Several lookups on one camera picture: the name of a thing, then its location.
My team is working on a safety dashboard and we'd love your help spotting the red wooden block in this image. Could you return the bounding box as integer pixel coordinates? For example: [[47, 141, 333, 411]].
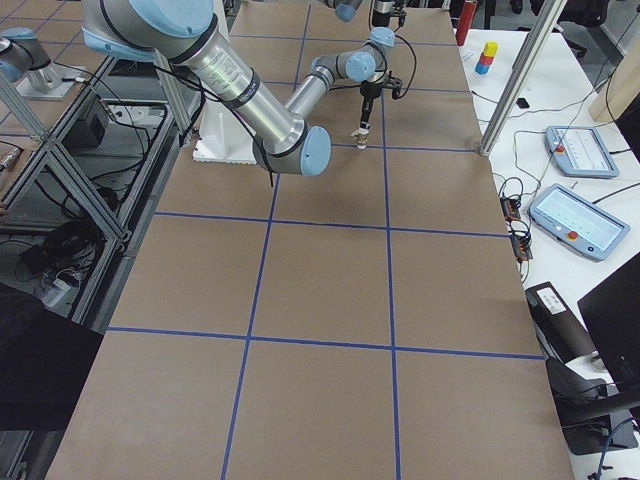
[[478, 52, 495, 67]]

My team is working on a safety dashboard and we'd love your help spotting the teach pendant tablet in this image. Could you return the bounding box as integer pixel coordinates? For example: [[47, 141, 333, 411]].
[[545, 126, 619, 179], [528, 184, 631, 261]]

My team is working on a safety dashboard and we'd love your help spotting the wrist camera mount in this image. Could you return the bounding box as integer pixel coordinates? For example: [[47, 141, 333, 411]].
[[382, 74, 403, 100], [392, 0, 407, 27]]

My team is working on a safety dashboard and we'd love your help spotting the white PPR pipe fitting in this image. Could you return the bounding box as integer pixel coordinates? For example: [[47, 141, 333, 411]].
[[351, 129, 369, 150]]

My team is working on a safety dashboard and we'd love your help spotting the aluminium frame post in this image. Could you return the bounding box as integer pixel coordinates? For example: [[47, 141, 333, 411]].
[[478, 0, 567, 157]]

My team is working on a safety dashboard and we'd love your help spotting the far teach pendant tablet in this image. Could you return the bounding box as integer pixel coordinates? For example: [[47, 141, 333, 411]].
[[545, 126, 619, 179]]

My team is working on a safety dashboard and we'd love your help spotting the yellow wooden block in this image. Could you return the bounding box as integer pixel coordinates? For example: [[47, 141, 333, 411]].
[[483, 41, 499, 58]]

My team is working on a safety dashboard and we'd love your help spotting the red cylinder tube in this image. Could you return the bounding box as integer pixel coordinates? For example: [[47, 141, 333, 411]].
[[456, 0, 477, 46]]

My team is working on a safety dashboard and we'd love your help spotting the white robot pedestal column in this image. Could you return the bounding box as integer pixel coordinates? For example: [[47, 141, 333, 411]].
[[193, 100, 256, 165]]

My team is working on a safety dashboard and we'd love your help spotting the aluminium frame rack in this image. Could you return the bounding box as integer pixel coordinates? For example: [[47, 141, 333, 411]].
[[0, 0, 201, 480]]

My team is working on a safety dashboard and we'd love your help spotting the black monitor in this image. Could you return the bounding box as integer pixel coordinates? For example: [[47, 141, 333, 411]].
[[578, 254, 639, 391]]

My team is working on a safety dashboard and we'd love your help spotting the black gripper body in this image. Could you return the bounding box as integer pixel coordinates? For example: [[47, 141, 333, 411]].
[[359, 81, 382, 124]]

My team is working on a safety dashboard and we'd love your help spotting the near teach pendant tablet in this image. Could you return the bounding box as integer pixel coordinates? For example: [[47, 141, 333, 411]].
[[528, 184, 631, 261]]

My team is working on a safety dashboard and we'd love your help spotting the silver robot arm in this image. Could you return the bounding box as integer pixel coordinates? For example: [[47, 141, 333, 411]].
[[83, 1, 395, 176], [320, 0, 397, 27]]

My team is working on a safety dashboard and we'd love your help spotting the blue wooden block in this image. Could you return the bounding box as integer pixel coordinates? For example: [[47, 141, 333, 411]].
[[474, 62, 491, 75]]

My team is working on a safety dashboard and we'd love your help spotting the brown paper table mat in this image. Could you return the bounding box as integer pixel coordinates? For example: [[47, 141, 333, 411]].
[[48, 9, 573, 479]]

